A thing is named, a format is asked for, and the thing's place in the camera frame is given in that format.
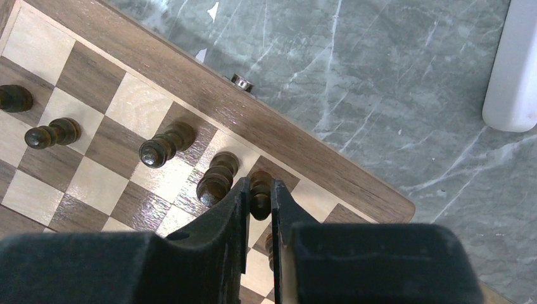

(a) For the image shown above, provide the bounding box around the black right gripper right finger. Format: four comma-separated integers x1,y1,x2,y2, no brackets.
270,180,484,303

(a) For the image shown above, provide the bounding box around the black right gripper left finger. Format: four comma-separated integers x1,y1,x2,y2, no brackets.
1,177,250,303

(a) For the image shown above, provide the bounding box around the dark chess piece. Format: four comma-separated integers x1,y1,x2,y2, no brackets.
250,170,273,221
265,233,274,271
24,117,82,149
196,151,239,208
138,121,196,168
1,84,34,113

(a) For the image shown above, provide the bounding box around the wooden chess board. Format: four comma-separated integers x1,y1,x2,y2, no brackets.
0,0,417,304

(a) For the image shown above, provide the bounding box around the white clip on table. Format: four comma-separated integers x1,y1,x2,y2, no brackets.
482,0,536,132

